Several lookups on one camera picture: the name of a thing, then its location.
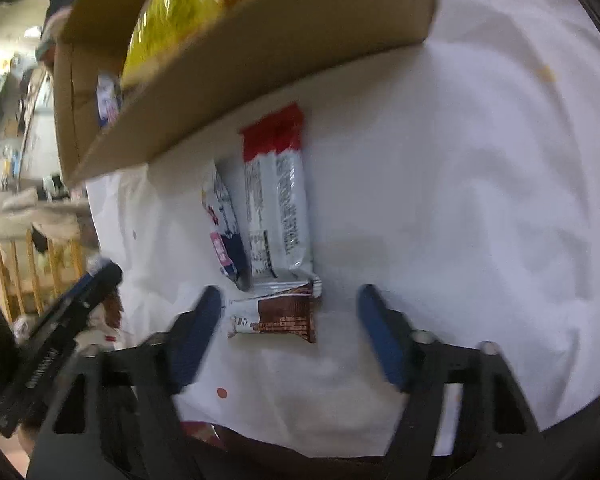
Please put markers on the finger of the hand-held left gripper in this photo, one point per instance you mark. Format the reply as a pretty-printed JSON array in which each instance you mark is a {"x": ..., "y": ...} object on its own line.
[{"x": 55, "y": 350}]

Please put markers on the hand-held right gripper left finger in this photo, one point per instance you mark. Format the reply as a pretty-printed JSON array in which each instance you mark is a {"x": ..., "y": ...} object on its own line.
[{"x": 200, "y": 335}]

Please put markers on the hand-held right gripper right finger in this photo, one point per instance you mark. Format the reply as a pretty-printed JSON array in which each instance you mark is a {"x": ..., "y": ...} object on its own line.
[{"x": 380, "y": 340}]

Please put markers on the brown white snack packet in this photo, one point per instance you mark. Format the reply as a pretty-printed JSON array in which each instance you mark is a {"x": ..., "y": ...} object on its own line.
[
  {"x": 109, "y": 332},
  {"x": 285, "y": 317}
]

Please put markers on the white printed snack packet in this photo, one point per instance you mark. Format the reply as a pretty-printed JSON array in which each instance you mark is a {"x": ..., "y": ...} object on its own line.
[{"x": 225, "y": 230}]

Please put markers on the long red white snack packet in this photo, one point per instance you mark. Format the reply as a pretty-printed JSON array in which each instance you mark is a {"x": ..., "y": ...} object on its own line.
[{"x": 275, "y": 195}]

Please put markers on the brown cardboard box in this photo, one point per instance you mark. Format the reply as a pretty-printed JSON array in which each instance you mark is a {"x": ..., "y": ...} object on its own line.
[{"x": 280, "y": 55}]

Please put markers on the yellow snack packet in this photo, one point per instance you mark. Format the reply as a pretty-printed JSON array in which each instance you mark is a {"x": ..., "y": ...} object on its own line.
[{"x": 180, "y": 15}]

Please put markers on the yellow wooden chair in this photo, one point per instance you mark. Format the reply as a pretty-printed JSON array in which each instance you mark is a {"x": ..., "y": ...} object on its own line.
[{"x": 25, "y": 275}]

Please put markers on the white bed sheet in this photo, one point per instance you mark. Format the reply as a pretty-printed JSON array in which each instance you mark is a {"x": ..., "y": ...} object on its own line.
[{"x": 455, "y": 210}]

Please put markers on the silver red-topped snack packet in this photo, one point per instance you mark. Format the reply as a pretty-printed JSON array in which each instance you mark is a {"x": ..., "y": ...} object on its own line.
[{"x": 107, "y": 102}]

